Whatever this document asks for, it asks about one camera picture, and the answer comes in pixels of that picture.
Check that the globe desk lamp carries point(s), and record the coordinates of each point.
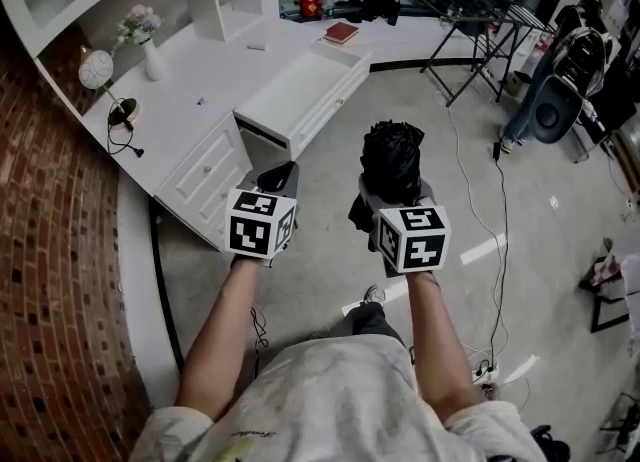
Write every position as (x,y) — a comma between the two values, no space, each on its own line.
(96,70)

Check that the person's right forearm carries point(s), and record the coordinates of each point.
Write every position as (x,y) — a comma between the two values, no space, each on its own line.
(440,340)

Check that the clear plastic bottle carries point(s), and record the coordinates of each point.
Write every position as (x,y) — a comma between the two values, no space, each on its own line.
(328,2)

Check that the red book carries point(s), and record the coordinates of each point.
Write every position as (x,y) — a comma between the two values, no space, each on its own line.
(342,33)

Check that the white side drawer cabinet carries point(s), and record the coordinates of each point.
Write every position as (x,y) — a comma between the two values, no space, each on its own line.
(205,175)

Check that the person's black trousers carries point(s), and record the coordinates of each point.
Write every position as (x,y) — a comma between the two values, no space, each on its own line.
(372,322)

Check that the white drawer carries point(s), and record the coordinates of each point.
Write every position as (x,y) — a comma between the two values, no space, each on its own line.
(295,95)

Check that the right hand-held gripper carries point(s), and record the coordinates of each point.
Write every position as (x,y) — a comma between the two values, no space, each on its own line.
(417,240)

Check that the grey round speaker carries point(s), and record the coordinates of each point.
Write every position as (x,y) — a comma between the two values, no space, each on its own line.
(550,112)

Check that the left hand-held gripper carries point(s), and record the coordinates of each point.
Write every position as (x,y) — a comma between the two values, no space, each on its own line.
(260,227)

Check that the red jar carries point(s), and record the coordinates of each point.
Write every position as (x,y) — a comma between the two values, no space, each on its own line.
(310,5)

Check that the white power strip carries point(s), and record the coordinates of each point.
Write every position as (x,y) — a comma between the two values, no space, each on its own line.
(485,370)

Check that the person's left forearm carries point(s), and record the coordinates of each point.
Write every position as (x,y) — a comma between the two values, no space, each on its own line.
(220,330)

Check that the pastel flower bouquet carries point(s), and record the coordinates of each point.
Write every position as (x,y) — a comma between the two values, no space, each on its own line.
(137,25)

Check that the white vase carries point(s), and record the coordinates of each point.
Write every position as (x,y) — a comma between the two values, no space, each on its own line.
(154,62)

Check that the metal drying rack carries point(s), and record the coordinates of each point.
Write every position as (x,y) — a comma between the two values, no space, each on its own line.
(480,5)

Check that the person's light speckled shirt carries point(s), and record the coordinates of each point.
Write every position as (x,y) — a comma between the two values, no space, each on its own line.
(330,400)

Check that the person's grey sneaker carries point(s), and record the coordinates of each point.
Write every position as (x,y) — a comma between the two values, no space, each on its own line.
(373,295)

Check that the small white cylinder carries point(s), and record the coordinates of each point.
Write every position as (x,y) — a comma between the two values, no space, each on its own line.
(257,46)

